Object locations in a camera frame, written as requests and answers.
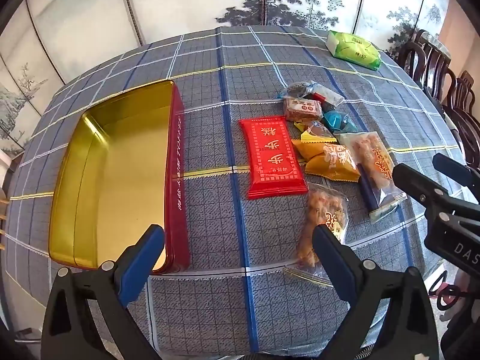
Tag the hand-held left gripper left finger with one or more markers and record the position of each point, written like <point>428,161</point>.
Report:
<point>140,262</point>

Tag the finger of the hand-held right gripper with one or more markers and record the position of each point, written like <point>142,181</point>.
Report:
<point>455,170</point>
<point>416,183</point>

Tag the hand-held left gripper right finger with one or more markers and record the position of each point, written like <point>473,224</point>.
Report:
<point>333,262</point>

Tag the white and blue snack packet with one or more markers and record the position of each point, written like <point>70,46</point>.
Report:
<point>369,165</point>

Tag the clear fried snack packet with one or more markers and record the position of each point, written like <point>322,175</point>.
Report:
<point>322,210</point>

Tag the orange snack packet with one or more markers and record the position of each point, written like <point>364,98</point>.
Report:
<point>333,167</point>
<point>309,150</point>

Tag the teal candy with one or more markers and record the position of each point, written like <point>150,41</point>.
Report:
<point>335,120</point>

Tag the red tin box gold interior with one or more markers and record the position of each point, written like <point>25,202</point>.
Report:
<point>123,157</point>

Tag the yellow brown candy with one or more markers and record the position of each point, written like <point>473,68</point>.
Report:
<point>317,131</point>

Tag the red snack packet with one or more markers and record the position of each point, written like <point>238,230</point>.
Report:
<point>270,157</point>

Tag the clear packet with red label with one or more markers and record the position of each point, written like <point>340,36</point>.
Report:
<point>328,95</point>

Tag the brown sesame cake packet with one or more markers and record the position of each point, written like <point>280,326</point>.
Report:
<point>302,108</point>

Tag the clear blue-twist dark candy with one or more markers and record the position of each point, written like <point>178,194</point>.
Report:
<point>296,90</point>

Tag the green tissue pack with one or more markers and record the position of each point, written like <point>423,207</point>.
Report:
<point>352,50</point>

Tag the light bamboo chair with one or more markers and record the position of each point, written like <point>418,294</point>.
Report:
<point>3,200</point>

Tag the blue plaid tablecloth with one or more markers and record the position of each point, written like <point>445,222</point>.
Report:
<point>225,82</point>

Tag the painted folding screen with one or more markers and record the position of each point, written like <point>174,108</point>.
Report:
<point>187,0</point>

